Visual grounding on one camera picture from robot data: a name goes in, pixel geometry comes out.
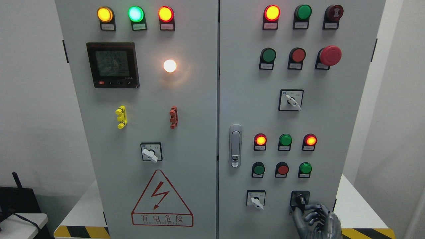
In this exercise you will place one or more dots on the red push button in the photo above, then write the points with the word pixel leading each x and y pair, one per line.
pixel 281 170
pixel 296 58

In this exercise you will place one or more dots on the white selector switch left door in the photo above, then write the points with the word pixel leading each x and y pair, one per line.
pixel 151 151

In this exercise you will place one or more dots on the yellow indicator light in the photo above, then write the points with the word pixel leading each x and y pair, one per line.
pixel 107 18

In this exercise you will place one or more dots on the green push button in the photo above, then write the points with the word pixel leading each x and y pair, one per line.
pixel 304 170
pixel 258 170
pixel 267 59

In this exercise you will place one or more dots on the white platform with hazard stripes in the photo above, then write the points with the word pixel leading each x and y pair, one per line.
pixel 358 219

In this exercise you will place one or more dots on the white selector switch upper right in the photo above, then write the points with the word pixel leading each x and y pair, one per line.
pixel 290 100

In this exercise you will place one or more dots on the silver door lock handle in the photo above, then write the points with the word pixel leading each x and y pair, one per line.
pixel 235 134

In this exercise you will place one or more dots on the red high voltage warning sticker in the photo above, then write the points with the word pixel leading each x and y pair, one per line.
pixel 161 205

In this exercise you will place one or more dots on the green lit indicator light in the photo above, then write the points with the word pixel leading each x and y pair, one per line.
pixel 137 18

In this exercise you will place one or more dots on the grey right cabinet door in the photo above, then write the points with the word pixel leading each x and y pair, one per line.
pixel 250 97

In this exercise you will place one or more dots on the white lit indicator lamp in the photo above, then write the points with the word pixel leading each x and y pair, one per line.
pixel 170 65

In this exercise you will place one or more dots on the green push button lower right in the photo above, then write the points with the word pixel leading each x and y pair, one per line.
pixel 304 170

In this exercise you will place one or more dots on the white selector switch lower right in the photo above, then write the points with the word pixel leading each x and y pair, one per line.
pixel 255 198

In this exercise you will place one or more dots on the green indicator top right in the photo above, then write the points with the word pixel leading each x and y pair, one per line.
pixel 301 16

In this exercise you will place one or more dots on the black device with antenna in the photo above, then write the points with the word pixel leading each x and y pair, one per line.
pixel 16 200

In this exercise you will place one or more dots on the black rotary knob switch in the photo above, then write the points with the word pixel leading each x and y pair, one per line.
pixel 299 199

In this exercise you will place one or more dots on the red lit indicator light left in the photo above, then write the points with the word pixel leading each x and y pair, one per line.
pixel 166 18

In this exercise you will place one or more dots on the white selector switch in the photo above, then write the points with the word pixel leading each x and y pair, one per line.
pixel 255 198
pixel 290 100

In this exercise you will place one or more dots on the white side table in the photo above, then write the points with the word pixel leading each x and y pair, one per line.
pixel 15 228

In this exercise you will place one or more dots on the red push button lower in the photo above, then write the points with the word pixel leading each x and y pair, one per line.
pixel 281 170

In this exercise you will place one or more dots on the red indicator middle right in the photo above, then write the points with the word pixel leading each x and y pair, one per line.
pixel 309 142

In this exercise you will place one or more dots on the green push button upper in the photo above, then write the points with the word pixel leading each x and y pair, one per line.
pixel 267 59

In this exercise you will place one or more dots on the red terminal connector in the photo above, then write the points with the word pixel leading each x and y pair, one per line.
pixel 174 120

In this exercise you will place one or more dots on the green indicator middle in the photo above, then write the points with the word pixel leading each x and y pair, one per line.
pixel 285 142

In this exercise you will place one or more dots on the green push button lower left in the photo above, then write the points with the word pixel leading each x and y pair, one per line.
pixel 258 170

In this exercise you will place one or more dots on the yellow terminal connector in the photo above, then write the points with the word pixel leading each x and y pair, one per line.
pixel 121 116

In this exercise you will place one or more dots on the red indicator middle left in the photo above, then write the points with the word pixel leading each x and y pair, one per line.
pixel 260 142

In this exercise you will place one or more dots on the red push button upper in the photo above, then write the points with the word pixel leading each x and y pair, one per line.
pixel 296 58

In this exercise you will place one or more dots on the black digital power meter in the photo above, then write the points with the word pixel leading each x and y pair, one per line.
pixel 113 64

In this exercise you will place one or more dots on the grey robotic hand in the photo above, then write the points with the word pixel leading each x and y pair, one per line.
pixel 320 223

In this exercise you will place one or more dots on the grey cabinet door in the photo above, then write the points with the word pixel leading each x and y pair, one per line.
pixel 189 150
pixel 250 97

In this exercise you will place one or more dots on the red lit indicator top right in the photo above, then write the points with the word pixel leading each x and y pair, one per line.
pixel 270 17

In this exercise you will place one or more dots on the grey left cabinet door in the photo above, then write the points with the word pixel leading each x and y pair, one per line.
pixel 189 150

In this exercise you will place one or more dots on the dark red buzzer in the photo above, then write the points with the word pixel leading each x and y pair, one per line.
pixel 332 16

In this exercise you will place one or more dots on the red emergency stop button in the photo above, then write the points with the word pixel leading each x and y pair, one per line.
pixel 327 57

